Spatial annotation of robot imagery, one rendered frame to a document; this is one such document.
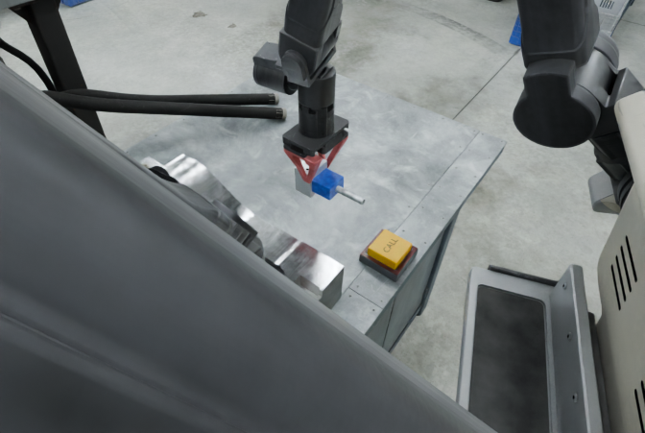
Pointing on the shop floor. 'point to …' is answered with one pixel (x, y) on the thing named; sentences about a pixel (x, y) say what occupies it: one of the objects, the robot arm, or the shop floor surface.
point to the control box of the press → (49, 10)
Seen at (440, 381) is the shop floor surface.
